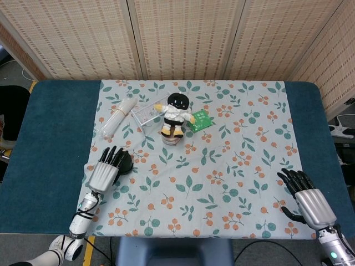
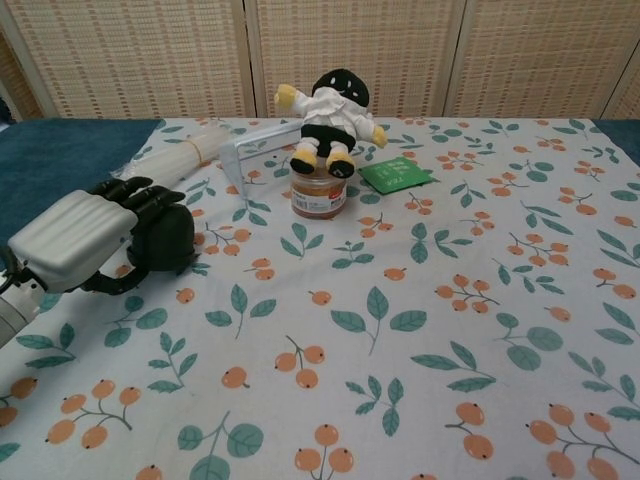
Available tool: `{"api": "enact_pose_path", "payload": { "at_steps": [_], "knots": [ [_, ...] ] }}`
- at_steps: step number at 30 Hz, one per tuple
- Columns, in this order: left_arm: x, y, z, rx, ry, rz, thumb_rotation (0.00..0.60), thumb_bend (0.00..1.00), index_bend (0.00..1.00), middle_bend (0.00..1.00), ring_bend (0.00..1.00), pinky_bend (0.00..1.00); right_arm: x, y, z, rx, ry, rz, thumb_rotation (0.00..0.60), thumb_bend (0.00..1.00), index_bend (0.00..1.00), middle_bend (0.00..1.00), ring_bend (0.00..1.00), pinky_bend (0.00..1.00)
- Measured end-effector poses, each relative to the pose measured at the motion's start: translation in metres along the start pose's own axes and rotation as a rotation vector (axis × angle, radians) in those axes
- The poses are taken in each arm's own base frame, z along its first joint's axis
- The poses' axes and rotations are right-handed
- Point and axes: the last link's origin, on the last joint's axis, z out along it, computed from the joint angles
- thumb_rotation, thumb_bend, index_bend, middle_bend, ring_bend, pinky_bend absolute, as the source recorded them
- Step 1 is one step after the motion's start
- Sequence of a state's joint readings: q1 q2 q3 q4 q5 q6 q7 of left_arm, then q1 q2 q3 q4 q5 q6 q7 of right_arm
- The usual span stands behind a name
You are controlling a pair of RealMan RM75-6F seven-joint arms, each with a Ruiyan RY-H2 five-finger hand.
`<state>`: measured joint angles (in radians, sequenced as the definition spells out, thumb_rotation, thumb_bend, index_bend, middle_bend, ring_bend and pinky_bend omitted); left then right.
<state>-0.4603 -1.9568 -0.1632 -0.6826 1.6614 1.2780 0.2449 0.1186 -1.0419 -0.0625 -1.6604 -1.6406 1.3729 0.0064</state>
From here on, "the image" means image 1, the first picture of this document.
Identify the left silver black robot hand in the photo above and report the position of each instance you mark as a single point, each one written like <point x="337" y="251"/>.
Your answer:
<point x="102" y="176"/>

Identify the black round object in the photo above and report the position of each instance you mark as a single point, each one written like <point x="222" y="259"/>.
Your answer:
<point x="127" y="166"/>

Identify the clear plastic box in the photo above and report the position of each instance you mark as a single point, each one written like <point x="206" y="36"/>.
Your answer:
<point x="145" y="113"/>

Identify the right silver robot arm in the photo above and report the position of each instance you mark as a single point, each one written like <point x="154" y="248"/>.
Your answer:
<point x="334" y="246"/>

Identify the floral orange berry tablecloth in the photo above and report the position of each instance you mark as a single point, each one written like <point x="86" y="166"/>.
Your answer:
<point x="194" y="177"/>

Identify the white rolled bag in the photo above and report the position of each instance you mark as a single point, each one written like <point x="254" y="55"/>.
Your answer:
<point x="117" y="117"/>

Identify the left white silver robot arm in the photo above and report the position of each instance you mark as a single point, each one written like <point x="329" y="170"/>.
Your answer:
<point x="79" y="224"/>

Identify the black-headed plush doll white shirt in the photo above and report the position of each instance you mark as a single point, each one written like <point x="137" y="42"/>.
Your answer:
<point x="174" y="115"/>

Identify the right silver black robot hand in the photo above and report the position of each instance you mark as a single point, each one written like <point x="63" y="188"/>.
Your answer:
<point x="313" y="205"/>

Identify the black bag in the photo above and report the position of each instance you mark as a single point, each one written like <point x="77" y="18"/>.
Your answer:
<point x="12" y="110"/>

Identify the green foil packet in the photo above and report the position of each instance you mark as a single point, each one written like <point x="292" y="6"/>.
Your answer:
<point x="202" y="120"/>

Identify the woven bamboo screen panel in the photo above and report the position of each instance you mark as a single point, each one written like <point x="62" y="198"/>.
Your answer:
<point x="335" y="72"/>
<point x="72" y="36"/>
<point x="280" y="36"/>
<point x="19" y="58"/>
<point x="185" y="36"/>

